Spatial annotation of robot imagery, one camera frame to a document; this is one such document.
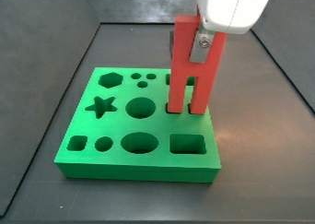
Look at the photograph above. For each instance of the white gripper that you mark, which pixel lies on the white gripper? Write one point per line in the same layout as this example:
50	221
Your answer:
231	16

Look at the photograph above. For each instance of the red double-square peg object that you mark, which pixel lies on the red double-square peg object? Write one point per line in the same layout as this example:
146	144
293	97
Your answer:
183	68

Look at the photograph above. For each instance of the dark curved foam block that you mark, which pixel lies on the dark curved foam block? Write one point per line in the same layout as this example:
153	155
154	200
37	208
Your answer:
171	42

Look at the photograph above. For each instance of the green foam shape-sorting board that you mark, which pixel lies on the green foam shape-sorting board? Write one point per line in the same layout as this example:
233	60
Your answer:
125	138

